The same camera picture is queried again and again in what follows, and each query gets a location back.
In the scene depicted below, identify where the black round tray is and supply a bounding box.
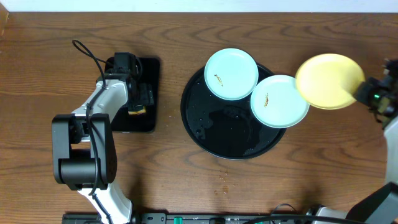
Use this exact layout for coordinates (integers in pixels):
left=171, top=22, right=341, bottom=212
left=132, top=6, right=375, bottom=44
left=180, top=68, right=286, bottom=160

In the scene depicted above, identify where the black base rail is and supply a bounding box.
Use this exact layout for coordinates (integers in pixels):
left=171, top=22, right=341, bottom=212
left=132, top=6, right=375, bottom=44
left=61, top=212, right=349, bottom=224

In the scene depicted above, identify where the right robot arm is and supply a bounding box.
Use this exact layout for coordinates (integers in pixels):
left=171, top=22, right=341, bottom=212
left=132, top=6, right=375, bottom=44
left=346, top=60, right=397, bottom=223

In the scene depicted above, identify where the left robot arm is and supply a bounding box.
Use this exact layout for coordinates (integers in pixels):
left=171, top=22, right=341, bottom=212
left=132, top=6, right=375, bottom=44
left=52, top=52, right=160, bottom=223

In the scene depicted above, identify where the green and yellow sponge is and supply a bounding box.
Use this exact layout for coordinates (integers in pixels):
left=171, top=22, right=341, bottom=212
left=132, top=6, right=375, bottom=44
left=128, top=105, right=146, bottom=116

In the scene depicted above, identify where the black rectangular tray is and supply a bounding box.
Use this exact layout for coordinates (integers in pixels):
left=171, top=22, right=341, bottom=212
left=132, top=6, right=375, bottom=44
left=111, top=58, right=160, bottom=133

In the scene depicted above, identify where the pale blue plate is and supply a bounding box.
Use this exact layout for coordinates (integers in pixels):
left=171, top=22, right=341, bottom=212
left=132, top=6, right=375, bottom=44
left=250, top=75, right=310, bottom=129

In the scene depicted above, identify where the light blue plate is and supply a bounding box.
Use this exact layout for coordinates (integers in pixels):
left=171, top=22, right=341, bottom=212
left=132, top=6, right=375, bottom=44
left=204, top=48, right=259, bottom=101

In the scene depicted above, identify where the yellow plate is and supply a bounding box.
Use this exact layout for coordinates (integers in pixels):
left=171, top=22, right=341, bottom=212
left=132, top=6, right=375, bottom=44
left=295, top=54, right=365, bottom=110

